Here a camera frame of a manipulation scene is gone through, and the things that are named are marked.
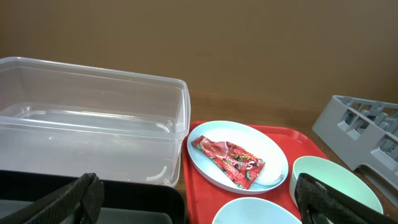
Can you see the large light blue plate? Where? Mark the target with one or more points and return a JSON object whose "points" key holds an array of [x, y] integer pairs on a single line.
{"points": [[267, 149]]}

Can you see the red snack wrapper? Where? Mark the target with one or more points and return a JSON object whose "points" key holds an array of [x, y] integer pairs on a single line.
{"points": [[239, 165]]}

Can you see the grey dishwasher rack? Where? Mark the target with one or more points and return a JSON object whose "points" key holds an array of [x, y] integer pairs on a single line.
{"points": [[363, 134]]}

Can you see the clear plastic waste bin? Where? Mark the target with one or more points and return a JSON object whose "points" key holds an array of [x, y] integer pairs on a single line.
{"points": [[65, 119]]}

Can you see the red serving tray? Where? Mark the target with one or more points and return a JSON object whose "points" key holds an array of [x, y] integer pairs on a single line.
{"points": [[208, 189]]}

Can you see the mint green bowl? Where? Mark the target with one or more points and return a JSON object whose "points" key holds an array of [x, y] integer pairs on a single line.
{"points": [[335, 176]]}

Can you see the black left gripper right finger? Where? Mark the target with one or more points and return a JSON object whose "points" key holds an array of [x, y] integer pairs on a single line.
{"points": [[318, 203]]}

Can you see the small light blue bowl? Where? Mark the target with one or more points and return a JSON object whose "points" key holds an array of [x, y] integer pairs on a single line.
{"points": [[252, 210]]}

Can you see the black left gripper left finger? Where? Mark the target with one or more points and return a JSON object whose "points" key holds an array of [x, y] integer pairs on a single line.
{"points": [[78, 202]]}

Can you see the black waste tray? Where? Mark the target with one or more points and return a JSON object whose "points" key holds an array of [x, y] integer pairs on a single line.
{"points": [[124, 202]]}

